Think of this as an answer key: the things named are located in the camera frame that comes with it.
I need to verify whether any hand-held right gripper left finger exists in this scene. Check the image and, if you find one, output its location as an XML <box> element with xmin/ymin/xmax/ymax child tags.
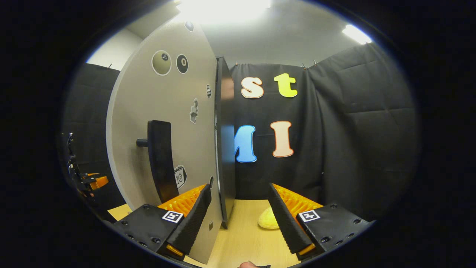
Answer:
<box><xmin>113</xmin><ymin>184</ymin><xmax>212</xmax><ymax>261</ymax></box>

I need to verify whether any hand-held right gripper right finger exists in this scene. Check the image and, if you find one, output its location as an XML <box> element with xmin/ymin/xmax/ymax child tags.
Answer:
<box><xmin>268</xmin><ymin>182</ymin><xmax>374</xmax><ymax>261</ymax></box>

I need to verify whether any black door handle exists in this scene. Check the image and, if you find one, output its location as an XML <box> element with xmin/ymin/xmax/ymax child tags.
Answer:
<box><xmin>136</xmin><ymin>120</ymin><xmax>180</xmax><ymax>204</ymax></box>

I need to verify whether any beige cabinet door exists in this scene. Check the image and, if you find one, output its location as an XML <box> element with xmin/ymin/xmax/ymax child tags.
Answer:
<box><xmin>106</xmin><ymin>20</ymin><xmax>223</xmax><ymax>265</ymax></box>

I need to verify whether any yellow sponge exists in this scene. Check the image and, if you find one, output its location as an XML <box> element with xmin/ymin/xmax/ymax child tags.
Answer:
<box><xmin>257</xmin><ymin>207</ymin><xmax>279</xmax><ymax>230</ymax></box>

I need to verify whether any black backdrop cloth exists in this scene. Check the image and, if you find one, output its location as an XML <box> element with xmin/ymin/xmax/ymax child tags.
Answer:
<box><xmin>61</xmin><ymin>42</ymin><xmax>420</xmax><ymax>224</ymax></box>

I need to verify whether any ceiling light panel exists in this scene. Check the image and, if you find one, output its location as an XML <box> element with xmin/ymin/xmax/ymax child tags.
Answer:
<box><xmin>342</xmin><ymin>24</ymin><xmax>373</xmax><ymax>45</ymax></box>
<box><xmin>176</xmin><ymin>0</ymin><xmax>273</xmax><ymax>23</ymax></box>

